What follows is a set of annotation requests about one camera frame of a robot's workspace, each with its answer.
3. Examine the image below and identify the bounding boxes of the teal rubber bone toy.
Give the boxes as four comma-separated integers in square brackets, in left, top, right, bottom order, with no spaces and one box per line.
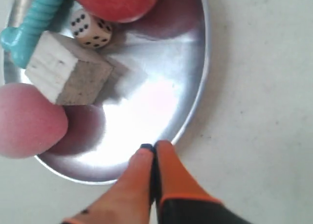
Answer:
[0,0,63,69]

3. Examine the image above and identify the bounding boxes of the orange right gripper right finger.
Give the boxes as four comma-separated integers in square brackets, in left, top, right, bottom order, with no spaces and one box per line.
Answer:
[155,140,248,224]

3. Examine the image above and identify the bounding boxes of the red toy apple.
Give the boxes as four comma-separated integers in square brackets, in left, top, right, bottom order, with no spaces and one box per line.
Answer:
[77,0,158,23]

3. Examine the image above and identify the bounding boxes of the pale wooden block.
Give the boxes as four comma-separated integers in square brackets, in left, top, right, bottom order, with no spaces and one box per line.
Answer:
[25,31,113,106]

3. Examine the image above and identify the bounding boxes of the small wooden die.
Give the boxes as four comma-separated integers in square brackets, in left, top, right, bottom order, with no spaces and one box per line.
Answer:
[70,9,113,49]

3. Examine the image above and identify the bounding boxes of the pink toy peach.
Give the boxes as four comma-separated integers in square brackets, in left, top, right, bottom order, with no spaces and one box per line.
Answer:
[0,83,68,158]

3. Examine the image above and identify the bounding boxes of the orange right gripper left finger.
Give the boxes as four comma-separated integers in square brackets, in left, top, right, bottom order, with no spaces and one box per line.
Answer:
[62,144,154,224]

